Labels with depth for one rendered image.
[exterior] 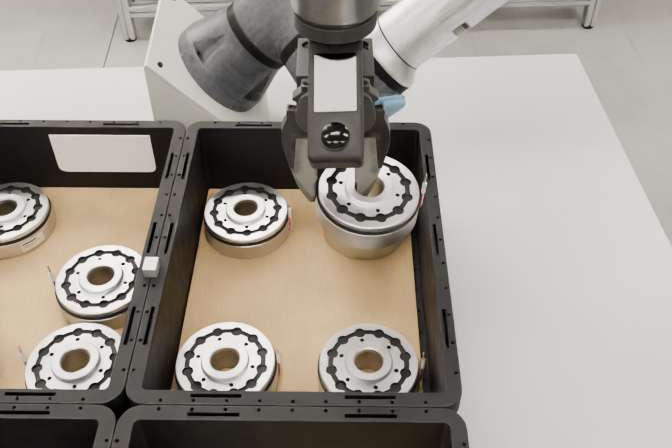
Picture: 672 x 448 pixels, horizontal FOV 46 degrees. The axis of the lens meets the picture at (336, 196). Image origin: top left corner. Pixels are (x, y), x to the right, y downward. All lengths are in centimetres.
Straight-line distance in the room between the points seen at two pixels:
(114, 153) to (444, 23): 45
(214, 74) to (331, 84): 49
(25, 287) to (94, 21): 220
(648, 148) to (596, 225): 135
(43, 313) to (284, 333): 27
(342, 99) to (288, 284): 33
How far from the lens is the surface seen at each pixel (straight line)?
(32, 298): 97
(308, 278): 93
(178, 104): 112
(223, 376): 81
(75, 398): 75
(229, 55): 113
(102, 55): 290
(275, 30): 110
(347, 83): 66
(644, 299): 115
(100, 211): 104
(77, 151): 104
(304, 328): 88
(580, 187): 128
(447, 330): 76
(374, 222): 75
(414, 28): 103
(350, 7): 64
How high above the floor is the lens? 153
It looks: 44 degrees down
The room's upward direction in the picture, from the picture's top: straight up
